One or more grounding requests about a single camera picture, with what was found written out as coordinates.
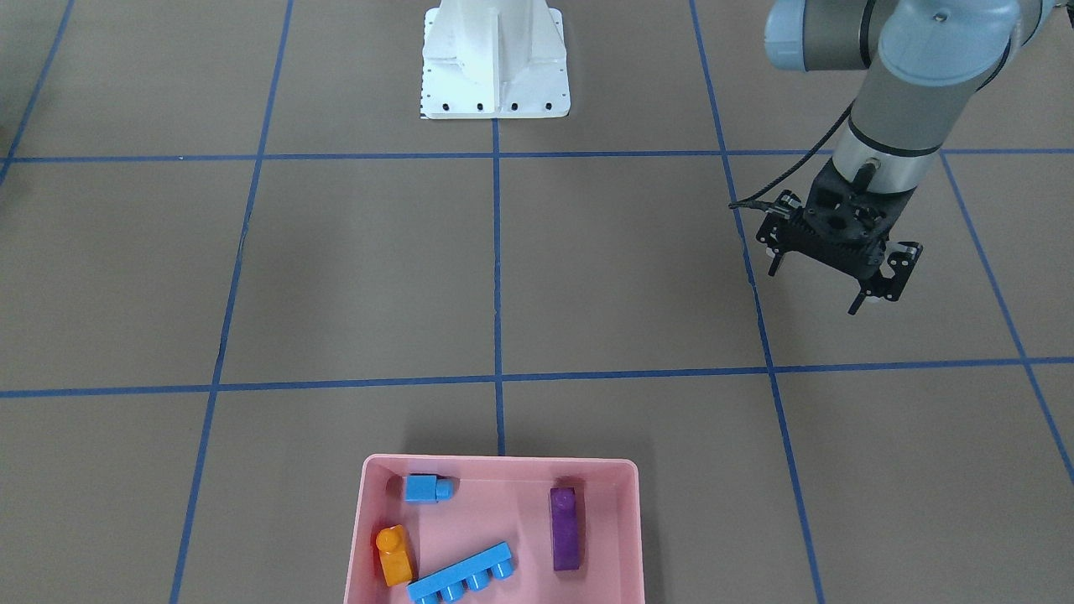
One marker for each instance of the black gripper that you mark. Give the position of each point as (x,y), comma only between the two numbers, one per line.
(899,262)

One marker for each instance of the purple long block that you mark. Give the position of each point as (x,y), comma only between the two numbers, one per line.
(565,528)

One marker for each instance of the small blue block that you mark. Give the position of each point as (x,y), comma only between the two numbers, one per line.
(427,488)

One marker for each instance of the long blue block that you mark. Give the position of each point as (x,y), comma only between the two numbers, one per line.
(472,574)

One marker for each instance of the orange block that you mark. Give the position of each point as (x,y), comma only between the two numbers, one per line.
(394,555)

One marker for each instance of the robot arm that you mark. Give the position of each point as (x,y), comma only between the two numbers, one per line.
(922,62)

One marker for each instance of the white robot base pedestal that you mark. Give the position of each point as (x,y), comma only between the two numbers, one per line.
(494,60)

